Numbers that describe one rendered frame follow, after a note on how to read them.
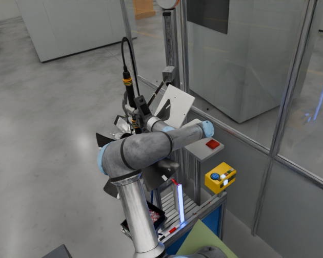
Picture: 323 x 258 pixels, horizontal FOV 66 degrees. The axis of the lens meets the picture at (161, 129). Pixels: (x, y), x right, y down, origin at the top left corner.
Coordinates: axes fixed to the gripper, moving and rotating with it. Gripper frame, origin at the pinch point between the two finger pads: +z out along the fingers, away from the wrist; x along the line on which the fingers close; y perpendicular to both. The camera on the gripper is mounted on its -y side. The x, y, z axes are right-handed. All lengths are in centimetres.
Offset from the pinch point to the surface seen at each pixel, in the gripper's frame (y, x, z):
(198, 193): 129, 53, 6
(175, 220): 143, 23, 5
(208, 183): 47, 21, -38
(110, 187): 52, -24, 3
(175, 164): 31.7, 7.2, -25.4
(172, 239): 68, -11, -41
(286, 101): 10, 70, -47
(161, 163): 32.5, 2.6, -19.3
